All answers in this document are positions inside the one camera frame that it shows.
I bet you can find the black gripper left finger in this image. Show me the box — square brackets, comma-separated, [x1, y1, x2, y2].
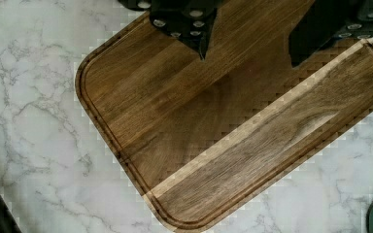
[150, 0, 218, 60]

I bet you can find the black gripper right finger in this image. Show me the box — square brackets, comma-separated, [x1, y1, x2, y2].
[288, 0, 373, 67]

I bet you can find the wooden cutting board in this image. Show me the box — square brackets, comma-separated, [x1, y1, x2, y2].
[76, 0, 373, 233]

